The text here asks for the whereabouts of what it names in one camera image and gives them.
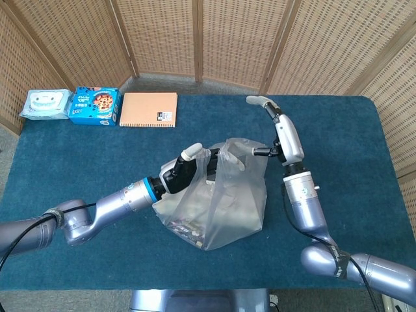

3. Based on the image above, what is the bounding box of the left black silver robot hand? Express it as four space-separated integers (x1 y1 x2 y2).
159 142 225 195

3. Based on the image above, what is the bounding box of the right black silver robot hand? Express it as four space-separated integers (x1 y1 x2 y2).
227 95 306 172

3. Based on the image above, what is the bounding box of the black printed snack pack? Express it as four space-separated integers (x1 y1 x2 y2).
168 219 206 250

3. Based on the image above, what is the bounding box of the cream food package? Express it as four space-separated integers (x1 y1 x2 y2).
168 184 265 235

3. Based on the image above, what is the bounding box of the clear plastic bag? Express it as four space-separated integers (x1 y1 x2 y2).
152 138 269 252

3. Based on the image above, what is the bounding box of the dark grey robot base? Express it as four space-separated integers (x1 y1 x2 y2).
129 289 272 312

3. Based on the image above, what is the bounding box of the orange spiral notebook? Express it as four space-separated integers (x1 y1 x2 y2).
118 92 179 129

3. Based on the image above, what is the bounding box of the blue carpet table mat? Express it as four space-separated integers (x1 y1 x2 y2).
0 94 412 291

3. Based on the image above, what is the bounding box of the blue cookie box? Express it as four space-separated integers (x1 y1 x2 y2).
68 86 122 127

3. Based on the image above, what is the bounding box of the wicker folding screen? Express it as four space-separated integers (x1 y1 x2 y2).
0 0 416 209

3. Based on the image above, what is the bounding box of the light blue wet wipes pack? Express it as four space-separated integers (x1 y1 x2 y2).
18 89 73 120

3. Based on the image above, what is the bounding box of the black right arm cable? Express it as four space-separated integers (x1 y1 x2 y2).
280 183 382 312

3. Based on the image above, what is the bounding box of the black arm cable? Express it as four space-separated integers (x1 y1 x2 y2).
0 202 98 271
280 183 382 312

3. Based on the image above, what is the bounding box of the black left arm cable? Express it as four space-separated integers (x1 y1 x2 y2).
0 202 98 271

